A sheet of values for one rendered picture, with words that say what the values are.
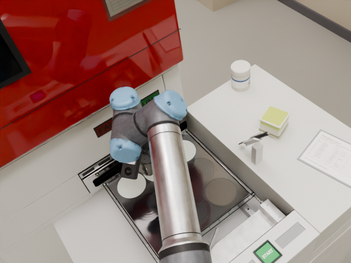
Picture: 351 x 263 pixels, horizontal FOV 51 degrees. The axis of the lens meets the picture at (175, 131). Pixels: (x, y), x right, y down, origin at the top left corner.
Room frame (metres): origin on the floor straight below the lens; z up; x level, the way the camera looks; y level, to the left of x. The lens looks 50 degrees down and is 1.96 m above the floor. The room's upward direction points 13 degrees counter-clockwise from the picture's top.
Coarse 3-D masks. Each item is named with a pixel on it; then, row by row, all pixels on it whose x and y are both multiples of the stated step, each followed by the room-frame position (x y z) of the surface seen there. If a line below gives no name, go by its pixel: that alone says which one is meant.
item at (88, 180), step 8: (184, 120) 0.91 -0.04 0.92; (184, 128) 0.91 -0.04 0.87; (112, 160) 0.78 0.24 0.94; (104, 168) 0.76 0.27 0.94; (120, 168) 0.79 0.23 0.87; (88, 176) 0.74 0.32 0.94; (96, 176) 0.74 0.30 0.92; (112, 176) 0.76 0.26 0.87; (88, 184) 0.73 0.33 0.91; (96, 184) 0.75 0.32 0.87
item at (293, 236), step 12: (288, 216) 0.43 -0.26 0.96; (300, 216) 0.43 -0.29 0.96; (276, 228) 0.41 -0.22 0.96; (288, 228) 0.40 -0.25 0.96; (300, 228) 0.39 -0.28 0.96; (312, 228) 0.38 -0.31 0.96; (264, 240) 0.38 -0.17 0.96; (276, 240) 0.37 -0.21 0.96; (288, 240) 0.37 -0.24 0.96; (300, 240) 0.36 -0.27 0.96; (312, 240) 0.35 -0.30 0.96; (252, 252) 0.36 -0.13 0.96; (288, 252) 0.33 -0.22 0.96; (300, 252) 0.33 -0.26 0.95; (312, 252) 0.36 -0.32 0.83
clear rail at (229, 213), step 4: (248, 196) 0.55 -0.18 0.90; (252, 196) 0.55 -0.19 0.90; (244, 200) 0.54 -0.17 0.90; (248, 200) 0.54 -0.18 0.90; (240, 204) 0.53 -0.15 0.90; (232, 208) 0.52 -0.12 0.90; (236, 208) 0.52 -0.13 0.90; (228, 212) 0.51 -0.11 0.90; (232, 212) 0.51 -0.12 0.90; (224, 216) 0.50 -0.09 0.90; (228, 216) 0.50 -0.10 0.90; (216, 220) 0.50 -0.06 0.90; (220, 220) 0.49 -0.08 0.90; (212, 224) 0.49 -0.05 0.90; (216, 224) 0.48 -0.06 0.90; (208, 228) 0.48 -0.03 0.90; (212, 228) 0.48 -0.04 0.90; (204, 232) 0.47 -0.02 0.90
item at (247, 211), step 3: (246, 204) 0.55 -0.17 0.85; (240, 207) 0.55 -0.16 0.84; (243, 207) 0.54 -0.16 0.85; (246, 207) 0.54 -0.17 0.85; (249, 207) 0.54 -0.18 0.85; (243, 210) 0.54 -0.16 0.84; (246, 210) 0.53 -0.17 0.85; (249, 210) 0.53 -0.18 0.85; (252, 210) 0.53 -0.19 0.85; (246, 213) 0.53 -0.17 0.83; (249, 213) 0.52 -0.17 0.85; (252, 213) 0.52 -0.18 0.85; (249, 216) 0.52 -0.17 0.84
